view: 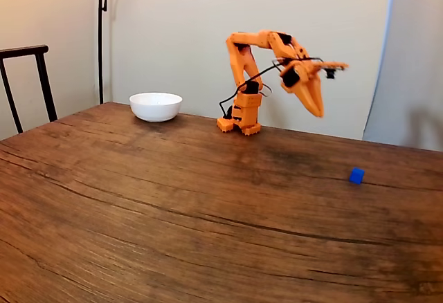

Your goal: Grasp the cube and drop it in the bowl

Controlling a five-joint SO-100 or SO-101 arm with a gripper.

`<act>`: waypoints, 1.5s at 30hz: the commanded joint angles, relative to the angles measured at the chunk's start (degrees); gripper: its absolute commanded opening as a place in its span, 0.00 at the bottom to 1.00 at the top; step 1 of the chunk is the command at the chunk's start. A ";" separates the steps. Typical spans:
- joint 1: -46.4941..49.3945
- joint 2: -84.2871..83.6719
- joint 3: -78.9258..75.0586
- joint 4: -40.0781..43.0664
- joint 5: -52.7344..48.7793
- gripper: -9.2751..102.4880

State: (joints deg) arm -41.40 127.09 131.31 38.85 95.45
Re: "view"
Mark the pale curtain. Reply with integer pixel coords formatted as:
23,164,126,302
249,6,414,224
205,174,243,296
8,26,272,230
361,0,443,152

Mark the white bowl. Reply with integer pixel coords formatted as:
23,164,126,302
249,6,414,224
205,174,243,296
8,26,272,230
129,91,183,123

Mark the black floor lamp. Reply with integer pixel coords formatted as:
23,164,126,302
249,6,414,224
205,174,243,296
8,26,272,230
98,0,155,105

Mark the blue cube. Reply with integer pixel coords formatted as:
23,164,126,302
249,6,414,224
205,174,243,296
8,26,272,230
348,167,365,185

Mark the orange gripper camera mount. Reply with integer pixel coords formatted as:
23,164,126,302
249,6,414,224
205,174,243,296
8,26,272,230
313,60,350,80

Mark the dark wooden chair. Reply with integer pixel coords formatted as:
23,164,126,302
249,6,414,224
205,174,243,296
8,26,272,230
0,44,59,134

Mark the black camera cable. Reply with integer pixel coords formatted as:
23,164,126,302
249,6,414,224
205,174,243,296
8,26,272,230
219,56,325,120

